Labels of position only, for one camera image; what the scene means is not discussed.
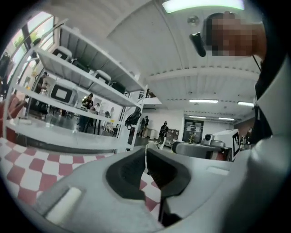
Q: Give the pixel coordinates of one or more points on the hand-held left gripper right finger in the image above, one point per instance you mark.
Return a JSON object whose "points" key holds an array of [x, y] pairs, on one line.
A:
{"points": [[195, 182]]}

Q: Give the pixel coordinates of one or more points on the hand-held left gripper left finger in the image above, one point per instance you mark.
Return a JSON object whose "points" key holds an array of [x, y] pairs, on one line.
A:
{"points": [[91, 195]]}

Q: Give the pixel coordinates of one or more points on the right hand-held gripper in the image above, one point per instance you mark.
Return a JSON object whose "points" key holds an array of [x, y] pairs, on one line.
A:
{"points": [[193, 149]]}

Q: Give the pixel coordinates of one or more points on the white container black label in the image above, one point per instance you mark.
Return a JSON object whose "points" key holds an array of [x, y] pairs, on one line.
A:
{"points": [[102, 77], [61, 93], [62, 54]]}

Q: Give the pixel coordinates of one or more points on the dark double door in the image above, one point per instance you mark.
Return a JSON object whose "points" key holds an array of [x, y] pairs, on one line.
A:
{"points": [[193, 130]]}

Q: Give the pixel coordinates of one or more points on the long ceiling light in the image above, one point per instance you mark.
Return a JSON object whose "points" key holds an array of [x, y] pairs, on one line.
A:
{"points": [[203, 101], [202, 5], [197, 117], [226, 118], [245, 104]]}

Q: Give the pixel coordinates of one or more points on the red white checkered table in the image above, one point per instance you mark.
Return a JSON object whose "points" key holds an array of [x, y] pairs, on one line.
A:
{"points": [[34, 173]]}

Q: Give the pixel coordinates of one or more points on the black backpack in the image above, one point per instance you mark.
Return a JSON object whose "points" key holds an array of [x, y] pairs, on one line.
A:
{"points": [[133, 118]]}

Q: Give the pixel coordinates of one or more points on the person's white black clothing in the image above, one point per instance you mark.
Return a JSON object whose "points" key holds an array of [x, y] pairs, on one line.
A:
{"points": [[270, 107]]}

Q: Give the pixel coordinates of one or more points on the red seat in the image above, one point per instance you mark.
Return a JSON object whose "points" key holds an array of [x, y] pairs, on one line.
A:
{"points": [[10, 113]]}

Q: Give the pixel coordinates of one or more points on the white metal shelving rack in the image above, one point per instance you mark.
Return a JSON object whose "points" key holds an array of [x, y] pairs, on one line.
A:
{"points": [[75, 75]]}

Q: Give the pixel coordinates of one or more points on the person's head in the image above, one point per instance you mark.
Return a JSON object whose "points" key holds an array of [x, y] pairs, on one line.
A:
{"points": [[241, 36]]}

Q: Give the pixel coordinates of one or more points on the round ceiling fixture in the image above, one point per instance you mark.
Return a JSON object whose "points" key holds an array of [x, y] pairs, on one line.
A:
{"points": [[193, 20]]}

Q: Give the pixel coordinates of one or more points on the large window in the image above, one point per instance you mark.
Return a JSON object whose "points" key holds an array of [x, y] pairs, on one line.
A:
{"points": [[25, 38]]}

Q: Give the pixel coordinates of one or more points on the black white head-mounted camera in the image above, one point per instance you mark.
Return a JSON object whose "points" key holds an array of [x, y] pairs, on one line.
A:
{"points": [[198, 44]]}

